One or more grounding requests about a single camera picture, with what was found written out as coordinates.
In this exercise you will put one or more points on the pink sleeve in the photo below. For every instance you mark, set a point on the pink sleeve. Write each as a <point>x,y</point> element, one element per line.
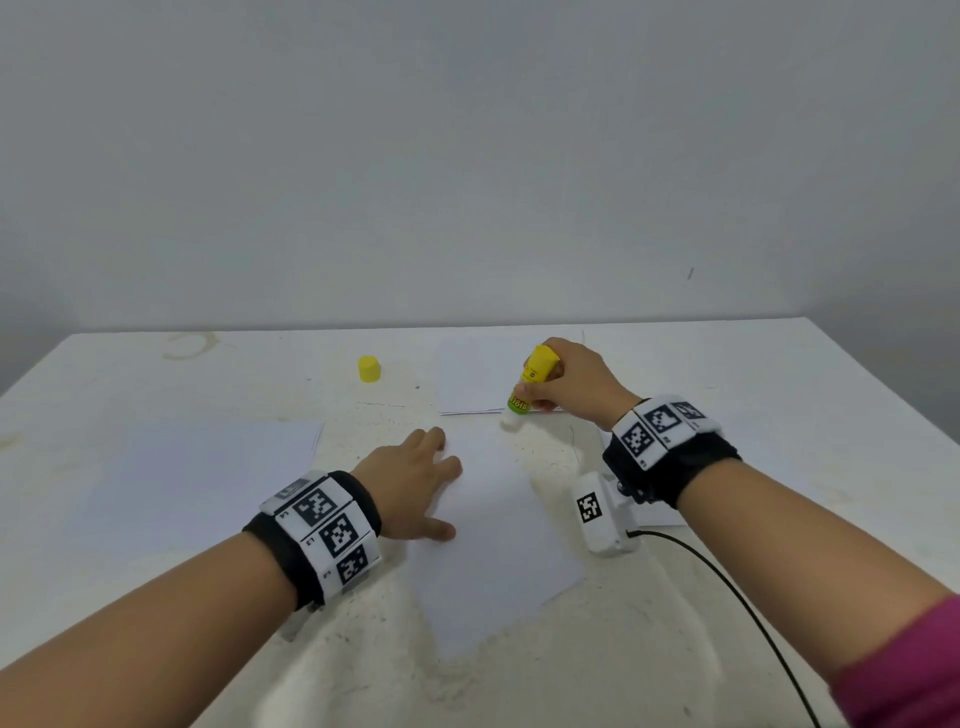
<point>908,668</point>

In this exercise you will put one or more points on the person's left forearm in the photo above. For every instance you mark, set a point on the person's left forearm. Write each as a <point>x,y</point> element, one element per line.
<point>135,645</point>

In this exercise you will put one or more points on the yellow glue stick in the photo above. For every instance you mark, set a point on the yellow glue stick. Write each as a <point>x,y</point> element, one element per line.
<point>533,375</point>

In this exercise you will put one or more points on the glued white paper sheet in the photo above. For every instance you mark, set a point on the glued white paper sheet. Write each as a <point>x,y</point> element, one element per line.
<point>503,578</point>
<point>473,368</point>

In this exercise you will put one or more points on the yellow glue cap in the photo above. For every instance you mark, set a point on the yellow glue cap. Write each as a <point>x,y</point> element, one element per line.
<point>369,368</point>

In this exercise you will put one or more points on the stack of white paper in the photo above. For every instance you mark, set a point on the stack of white paper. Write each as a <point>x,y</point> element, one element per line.
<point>780,450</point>
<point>195,483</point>

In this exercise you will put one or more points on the black marker wristband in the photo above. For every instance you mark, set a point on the black marker wristband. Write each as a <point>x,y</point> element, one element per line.
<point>315,540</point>
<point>671,447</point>

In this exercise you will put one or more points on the person's right hand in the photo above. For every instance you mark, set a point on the person's right hand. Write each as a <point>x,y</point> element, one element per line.
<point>593,387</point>

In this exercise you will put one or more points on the person's right forearm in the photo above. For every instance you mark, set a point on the person's right forearm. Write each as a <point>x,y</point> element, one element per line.
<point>810,570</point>

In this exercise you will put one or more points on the person's left hand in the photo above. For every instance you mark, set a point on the person's left hand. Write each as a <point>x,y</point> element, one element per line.
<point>408,483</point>

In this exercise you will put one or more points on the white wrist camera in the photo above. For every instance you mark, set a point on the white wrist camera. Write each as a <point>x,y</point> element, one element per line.
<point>293,623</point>
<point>600,518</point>

